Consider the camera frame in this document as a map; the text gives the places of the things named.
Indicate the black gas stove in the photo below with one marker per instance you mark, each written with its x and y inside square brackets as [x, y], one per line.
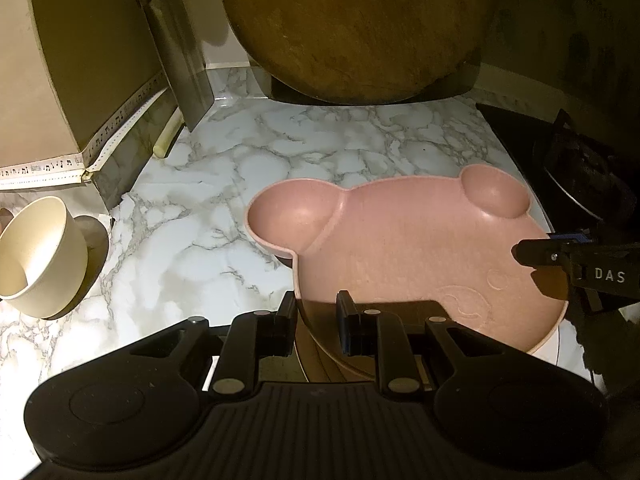
[515, 125]

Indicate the round wooden cutting board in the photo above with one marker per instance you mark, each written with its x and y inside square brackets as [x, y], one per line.
[350, 25]

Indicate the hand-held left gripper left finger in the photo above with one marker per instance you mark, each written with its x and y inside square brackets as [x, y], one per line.
[287, 317]

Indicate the pink bear-shaped plate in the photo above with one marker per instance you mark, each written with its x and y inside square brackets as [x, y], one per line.
[400, 240]

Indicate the white cylindrical stick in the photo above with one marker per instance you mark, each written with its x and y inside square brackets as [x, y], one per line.
[167, 137]

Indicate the music-note trim tape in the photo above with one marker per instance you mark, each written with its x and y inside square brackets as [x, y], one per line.
[50, 166]

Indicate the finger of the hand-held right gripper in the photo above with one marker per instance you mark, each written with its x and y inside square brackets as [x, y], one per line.
[542, 254]
[567, 238]

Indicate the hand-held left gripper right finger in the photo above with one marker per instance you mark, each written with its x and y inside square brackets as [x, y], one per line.
[345, 322]

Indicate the cleaver knife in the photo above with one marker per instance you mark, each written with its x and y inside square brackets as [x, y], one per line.
[185, 60]

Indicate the cream bowl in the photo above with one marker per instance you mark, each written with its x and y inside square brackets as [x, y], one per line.
[45, 240]

